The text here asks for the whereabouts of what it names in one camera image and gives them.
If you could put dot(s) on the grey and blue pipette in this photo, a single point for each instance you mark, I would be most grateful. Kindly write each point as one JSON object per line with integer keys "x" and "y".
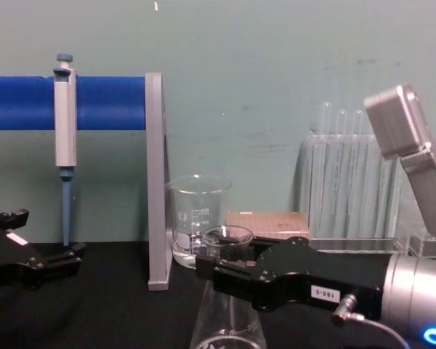
{"x": 65, "y": 127}

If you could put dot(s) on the clear glass test tube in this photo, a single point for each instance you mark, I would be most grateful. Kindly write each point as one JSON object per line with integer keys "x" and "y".
{"x": 357, "y": 123}
{"x": 326, "y": 120}
{"x": 341, "y": 123}

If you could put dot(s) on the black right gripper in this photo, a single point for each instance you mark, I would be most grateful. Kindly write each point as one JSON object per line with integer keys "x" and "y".
{"x": 312, "y": 269}

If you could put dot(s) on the clear glass beaker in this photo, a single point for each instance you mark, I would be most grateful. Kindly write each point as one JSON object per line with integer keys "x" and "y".
{"x": 189, "y": 214}

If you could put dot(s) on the clear glass conical flask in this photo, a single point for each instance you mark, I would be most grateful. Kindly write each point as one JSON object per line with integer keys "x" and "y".
{"x": 221, "y": 320}

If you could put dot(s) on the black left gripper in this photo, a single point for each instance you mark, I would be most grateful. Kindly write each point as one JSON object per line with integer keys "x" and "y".
{"x": 7, "y": 258}

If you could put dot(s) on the grey rack end post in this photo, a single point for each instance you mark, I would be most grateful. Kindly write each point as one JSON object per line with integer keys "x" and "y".
{"x": 156, "y": 181}

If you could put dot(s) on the blue rack bar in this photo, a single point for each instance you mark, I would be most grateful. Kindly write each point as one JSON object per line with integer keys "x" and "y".
{"x": 109, "y": 103}

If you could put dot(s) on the clear acrylic tube rack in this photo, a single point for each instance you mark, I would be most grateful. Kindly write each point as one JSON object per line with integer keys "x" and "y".
{"x": 349, "y": 189}

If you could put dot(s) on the brown pipette tip box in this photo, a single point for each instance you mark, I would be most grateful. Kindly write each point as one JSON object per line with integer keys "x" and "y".
{"x": 269, "y": 222}

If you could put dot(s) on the black table cloth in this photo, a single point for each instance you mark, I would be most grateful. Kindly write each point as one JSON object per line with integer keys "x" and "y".
{"x": 112, "y": 312}

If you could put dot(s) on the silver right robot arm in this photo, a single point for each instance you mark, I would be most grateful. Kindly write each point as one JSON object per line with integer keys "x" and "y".
{"x": 418, "y": 291}

